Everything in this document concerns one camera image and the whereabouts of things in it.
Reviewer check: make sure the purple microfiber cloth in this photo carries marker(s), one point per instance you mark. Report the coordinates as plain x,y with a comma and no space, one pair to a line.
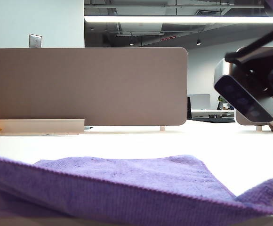
127,202

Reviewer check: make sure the narrow brown desk divider panel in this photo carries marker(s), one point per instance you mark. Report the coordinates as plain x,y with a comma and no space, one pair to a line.
241,120

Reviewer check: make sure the small green potted plant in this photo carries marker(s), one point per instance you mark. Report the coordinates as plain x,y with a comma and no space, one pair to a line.
222,101

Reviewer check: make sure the white background desk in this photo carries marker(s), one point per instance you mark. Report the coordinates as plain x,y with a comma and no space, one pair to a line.
211,113

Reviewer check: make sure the grey background desk divider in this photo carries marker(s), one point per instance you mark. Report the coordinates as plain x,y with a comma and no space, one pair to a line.
200,101

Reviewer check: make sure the black pendant ceiling lamp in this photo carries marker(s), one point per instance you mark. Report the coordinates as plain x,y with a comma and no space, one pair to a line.
131,43
198,42

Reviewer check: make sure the red ceiling sign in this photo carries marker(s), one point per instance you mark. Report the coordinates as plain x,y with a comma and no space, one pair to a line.
168,38

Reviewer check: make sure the long ceiling light strip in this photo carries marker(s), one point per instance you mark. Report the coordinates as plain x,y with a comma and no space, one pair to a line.
174,19

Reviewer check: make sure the wide brown desk divider panel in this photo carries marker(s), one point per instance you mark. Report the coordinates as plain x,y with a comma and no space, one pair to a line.
91,87

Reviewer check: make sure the metal wall switch plate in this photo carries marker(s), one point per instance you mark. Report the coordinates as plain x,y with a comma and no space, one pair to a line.
35,41

